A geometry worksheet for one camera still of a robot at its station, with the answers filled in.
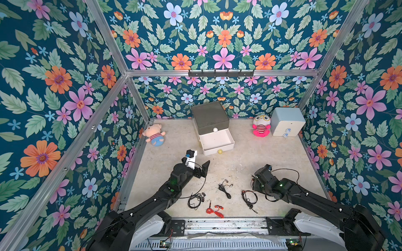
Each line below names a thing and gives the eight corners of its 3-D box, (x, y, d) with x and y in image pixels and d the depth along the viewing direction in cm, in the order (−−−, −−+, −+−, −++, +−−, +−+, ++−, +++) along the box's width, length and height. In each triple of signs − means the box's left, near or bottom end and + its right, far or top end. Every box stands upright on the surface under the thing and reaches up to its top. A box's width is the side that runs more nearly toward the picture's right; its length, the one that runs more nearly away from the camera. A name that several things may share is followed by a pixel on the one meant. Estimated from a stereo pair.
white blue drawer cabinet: (272, 138, 111) (279, 123, 99) (265, 117, 125) (271, 102, 113) (297, 138, 111) (307, 123, 99) (288, 117, 125) (296, 102, 113)
